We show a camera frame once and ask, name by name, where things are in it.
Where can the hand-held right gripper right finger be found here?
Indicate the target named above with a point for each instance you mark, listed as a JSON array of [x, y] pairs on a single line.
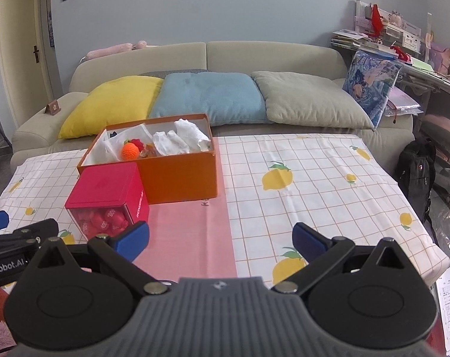
[[307, 240]]

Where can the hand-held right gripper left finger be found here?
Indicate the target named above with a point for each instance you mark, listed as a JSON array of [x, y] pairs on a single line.
[[132, 236]]

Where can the orange cardboard box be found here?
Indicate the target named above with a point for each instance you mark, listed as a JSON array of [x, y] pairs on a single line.
[[180, 178]]

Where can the orange crochet fruit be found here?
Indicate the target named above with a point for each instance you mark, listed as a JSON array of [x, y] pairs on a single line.
[[130, 152]]

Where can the red crochet berry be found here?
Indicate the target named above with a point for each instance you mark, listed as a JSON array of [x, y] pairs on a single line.
[[137, 143]]

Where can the white plastic bag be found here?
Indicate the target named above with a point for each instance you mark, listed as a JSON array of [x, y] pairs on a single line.
[[191, 132]]

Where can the lemon print checked tablecloth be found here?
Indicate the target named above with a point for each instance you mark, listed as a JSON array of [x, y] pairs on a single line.
[[321, 193]]

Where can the red lidded clear box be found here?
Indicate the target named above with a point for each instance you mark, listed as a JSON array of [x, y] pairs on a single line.
[[102, 186]]

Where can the pink fluffy fabric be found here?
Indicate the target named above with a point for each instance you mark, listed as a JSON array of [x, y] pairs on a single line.
[[0, 336]]

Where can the black backpack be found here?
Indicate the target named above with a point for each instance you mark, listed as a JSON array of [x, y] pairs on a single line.
[[414, 174]]

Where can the small brown stand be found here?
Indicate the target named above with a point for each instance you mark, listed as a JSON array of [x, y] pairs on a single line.
[[53, 108]]

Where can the yellow pillow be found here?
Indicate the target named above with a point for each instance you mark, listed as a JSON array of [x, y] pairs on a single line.
[[110, 104]]

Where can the grey-green pillow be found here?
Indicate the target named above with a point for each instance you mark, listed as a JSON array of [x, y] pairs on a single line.
[[310, 98]]

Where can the pink folder stack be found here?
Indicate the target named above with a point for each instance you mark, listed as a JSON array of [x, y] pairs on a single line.
[[403, 102]]

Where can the blue printed pillow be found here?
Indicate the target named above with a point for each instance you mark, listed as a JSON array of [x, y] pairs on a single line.
[[370, 81]]

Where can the pink desk chair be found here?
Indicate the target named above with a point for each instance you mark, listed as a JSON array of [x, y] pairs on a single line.
[[444, 126]]

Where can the cream door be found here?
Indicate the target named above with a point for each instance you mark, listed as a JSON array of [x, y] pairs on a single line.
[[20, 44]]

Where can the pink plush toy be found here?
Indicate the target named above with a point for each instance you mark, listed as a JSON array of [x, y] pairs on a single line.
[[113, 49]]

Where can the beige sofa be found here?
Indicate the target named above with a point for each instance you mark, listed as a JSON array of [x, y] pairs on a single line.
[[247, 55]]

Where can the stack of books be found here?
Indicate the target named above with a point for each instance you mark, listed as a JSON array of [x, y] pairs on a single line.
[[349, 39]]

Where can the white desk shelf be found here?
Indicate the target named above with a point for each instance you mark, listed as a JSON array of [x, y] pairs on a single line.
[[396, 31]]

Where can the red hanging ornament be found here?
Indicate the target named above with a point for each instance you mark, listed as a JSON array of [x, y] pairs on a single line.
[[376, 18]]

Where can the narrow wall hanging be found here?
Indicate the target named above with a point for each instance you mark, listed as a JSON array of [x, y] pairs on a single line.
[[50, 15]]

